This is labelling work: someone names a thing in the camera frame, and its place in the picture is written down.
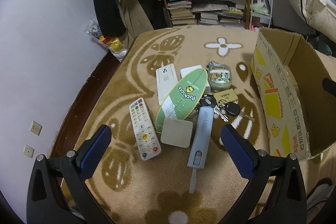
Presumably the cardboard box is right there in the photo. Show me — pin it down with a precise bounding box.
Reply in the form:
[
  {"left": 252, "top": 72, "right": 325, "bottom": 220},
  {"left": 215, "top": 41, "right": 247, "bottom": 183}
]
[{"left": 251, "top": 28, "right": 335, "bottom": 160}]

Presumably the light blue power bank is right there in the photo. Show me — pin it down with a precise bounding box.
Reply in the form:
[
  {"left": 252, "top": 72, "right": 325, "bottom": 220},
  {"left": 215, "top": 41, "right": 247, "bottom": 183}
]
[{"left": 187, "top": 106, "right": 214, "bottom": 194}]

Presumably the white tv remote control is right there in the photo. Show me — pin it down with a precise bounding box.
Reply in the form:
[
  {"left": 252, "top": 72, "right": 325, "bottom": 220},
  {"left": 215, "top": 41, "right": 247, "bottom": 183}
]
[{"left": 129, "top": 97, "right": 162, "bottom": 161}]

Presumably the key bunch with tag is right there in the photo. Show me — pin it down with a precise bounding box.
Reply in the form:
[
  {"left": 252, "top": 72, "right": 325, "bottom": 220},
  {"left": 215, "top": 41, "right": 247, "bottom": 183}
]
[{"left": 197, "top": 94, "right": 255, "bottom": 123}]

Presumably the small grey square charger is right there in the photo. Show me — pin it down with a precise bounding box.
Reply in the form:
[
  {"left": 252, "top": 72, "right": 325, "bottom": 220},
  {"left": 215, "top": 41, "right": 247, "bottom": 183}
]
[{"left": 161, "top": 118, "right": 193, "bottom": 148}]

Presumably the cartoon earbuds case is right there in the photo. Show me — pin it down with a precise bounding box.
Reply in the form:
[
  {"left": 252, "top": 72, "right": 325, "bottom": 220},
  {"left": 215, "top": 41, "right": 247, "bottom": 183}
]
[{"left": 206, "top": 61, "right": 232, "bottom": 92}]

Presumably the green yellow oval remote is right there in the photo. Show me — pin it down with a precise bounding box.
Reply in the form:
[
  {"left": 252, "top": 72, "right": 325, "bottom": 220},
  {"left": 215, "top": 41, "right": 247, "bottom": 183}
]
[{"left": 154, "top": 68, "right": 207, "bottom": 132}]

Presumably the large white power adapter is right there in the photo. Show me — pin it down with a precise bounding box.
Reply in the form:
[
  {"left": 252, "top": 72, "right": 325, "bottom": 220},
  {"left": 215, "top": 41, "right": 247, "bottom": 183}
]
[{"left": 179, "top": 64, "right": 211, "bottom": 92}]

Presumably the plastic snack bag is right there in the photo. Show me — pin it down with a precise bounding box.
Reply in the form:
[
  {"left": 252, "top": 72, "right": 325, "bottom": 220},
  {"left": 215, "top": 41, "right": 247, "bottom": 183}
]
[{"left": 84, "top": 19, "right": 127, "bottom": 62}]

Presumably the black hanging coat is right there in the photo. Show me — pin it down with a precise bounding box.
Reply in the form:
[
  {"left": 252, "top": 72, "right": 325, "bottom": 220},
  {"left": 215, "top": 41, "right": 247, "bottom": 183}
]
[{"left": 93, "top": 0, "right": 126, "bottom": 38}]

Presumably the white rolling cart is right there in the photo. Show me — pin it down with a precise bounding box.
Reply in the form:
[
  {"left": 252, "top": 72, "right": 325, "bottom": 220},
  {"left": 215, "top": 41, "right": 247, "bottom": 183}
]
[{"left": 249, "top": 0, "right": 273, "bottom": 31}]

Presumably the stack of books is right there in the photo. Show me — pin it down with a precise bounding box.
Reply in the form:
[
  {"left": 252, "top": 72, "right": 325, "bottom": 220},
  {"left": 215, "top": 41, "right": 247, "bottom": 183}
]
[{"left": 167, "top": 0, "right": 197, "bottom": 27}]

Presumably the wall socket lower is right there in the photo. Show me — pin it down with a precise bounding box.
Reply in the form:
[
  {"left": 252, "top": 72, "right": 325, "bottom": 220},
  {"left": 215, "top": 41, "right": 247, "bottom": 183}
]
[{"left": 23, "top": 145, "right": 35, "bottom": 158}]

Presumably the wall socket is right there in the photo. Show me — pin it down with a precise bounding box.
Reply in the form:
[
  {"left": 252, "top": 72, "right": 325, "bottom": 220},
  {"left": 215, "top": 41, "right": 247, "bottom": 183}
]
[
  {"left": 23, "top": 145, "right": 35, "bottom": 158},
  {"left": 30, "top": 121, "right": 43, "bottom": 136}
]

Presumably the wall socket upper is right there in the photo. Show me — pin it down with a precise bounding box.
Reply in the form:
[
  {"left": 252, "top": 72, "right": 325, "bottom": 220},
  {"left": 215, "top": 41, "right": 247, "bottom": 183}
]
[{"left": 30, "top": 121, "right": 43, "bottom": 136}]

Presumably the white rectangular wall device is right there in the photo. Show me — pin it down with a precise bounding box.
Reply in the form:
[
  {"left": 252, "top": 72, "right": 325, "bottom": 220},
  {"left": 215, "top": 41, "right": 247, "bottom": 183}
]
[{"left": 155, "top": 64, "right": 178, "bottom": 105}]

